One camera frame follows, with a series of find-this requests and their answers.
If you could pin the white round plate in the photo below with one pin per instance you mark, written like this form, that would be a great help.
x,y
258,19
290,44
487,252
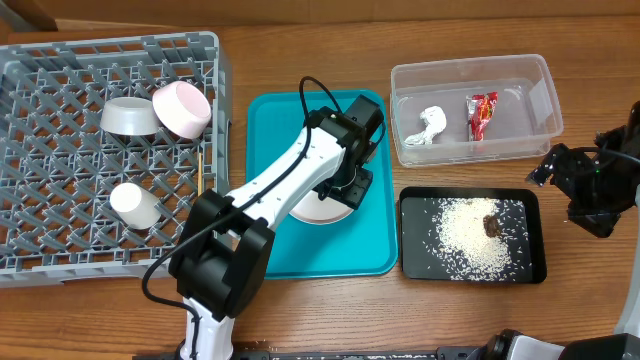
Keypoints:
x,y
312,210

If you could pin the grey bowl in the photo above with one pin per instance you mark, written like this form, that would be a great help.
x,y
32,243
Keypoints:
x,y
129,116

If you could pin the clear plastic bin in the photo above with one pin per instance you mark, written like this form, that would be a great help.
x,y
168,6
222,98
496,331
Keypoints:
x,y
526,118

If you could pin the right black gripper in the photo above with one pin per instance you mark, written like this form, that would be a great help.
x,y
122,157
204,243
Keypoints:
x,y
558,163

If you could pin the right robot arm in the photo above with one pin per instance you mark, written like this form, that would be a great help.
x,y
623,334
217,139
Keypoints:
x,y
624,343

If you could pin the wooden chopstick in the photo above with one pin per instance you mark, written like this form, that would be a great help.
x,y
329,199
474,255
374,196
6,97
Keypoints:
x,y
200,180

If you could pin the brown food scrap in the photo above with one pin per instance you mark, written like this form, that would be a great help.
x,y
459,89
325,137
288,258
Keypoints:
x,y
492,226

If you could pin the grey dish rack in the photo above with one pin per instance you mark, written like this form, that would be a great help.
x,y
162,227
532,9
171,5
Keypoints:
x,y
58,167

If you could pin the white tissue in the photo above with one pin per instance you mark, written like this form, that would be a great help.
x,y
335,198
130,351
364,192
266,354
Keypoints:
x,y
435,122

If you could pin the pink bowl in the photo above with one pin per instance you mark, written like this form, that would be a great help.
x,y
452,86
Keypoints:
x,y
182,108

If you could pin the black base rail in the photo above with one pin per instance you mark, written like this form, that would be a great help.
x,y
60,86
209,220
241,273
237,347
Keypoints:
x,y
507,345

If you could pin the rice pile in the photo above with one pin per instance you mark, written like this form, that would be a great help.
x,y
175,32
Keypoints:
x,y
457,240

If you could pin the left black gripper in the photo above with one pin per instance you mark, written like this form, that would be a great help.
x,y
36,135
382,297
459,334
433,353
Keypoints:
x,y
355,194

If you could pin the red snack wrapper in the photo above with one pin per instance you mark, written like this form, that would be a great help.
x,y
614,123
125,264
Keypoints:
x,y
480,110

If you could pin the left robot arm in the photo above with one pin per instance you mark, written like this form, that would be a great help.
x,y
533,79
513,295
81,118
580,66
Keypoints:
x,y
222,256

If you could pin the black waste tray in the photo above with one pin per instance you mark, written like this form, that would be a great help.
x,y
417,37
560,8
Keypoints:
x,y
414,223

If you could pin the teal plastic tray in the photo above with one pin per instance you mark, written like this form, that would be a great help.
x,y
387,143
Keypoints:
x,y
362,244

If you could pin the white paper cup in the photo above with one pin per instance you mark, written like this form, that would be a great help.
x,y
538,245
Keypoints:
x,y
135,205

